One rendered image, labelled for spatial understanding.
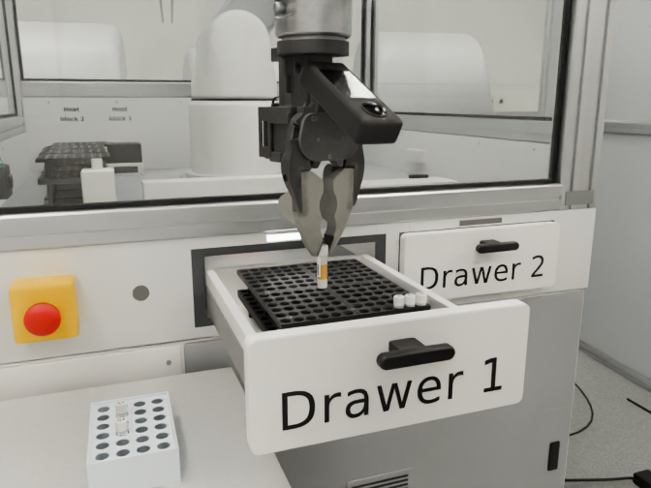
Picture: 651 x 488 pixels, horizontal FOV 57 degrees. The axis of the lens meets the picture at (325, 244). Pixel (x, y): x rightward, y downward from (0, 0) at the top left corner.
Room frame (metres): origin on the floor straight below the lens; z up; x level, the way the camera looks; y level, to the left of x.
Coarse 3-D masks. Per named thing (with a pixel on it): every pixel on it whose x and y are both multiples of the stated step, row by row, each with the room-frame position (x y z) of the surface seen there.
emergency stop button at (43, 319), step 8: (40, 304) 0.66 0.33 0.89; (48, 304) 0.67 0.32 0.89; (32, 312) 0.66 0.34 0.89; (40, 312) 0.66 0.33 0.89; (48, 312) 0.66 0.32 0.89; (56, 312) 0.67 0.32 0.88; (24, 320) 0.66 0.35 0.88; (32, 320) 0.65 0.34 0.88; (40, 320) 0.66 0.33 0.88; (48, 320) 0.66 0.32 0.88; (56, 320) 0.66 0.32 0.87; (32, 328) 0.65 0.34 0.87; (40, 328) 0.66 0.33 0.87; (48, 328) 0.66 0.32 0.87; (56, 328) 0.67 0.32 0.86
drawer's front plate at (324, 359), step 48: (288, 336) 0.49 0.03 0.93; (336, 336) 0.50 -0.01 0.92; (384, 336) 0.52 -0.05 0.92; (432, 336) 0.53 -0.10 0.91; (480, 336) 0.55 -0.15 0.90; (288, 384) 0.48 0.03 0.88; (336, 384) 0.50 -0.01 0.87; (384, 384) 0.52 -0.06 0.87; (432, 384) 0.53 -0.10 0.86; (480, 384) 0.55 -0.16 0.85; (288, 432) 0.48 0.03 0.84; (336, 432) 0.50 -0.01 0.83
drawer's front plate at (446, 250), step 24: (408, 240) 0.88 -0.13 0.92; (432, 240) 0.90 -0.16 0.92; (456, 240) 0.91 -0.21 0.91; (504, 240) 0.94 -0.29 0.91; (528, 240) 0.96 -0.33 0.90; (552, 240) 0.98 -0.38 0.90; (408, 264) 0.88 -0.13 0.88; (432, 264) 0.90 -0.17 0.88; (456, 264) 0.91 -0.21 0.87; (480, 264) 0.93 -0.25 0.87; (528, 264) 0.96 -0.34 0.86; (552, 264) 0.98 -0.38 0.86; (432, 288) 0.90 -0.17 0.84; (456, 288) 0.91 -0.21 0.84; (480, 288) 0.93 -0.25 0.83; (504, 288) 0.94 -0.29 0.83; (528, 288) 0.96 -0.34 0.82
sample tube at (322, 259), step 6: (324, 246) 0.60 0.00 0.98; (324, 252) 0.60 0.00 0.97; (318, 258) 0.60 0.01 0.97; (324, 258) 0.60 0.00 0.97; (318, 264) 0.60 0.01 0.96; (324, 264) 0.60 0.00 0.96; (318, 270) 0.60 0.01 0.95; (324, 270) 0.60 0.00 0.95; (318, 276) 0.60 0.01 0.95; (324, 276) 0.60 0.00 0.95; (318, 282) 0.60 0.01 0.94; (324, 282) 0.60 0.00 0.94; (324, 288) 0.60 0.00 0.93
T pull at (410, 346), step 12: (396, 348) 0.50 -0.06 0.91; (408, 348) 0.50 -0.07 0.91; (420, 348) 0.50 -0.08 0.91; (432, 348) 0.50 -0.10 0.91; (444, 348) 0.50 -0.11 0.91; (384, 360) 0.48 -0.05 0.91; (396, 360) 0.48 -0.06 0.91; (408, 360) 0.48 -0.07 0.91; (420, 360) 0.49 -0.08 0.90; (432, 360) 0.49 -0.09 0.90; (444, 360) 0.50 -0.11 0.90
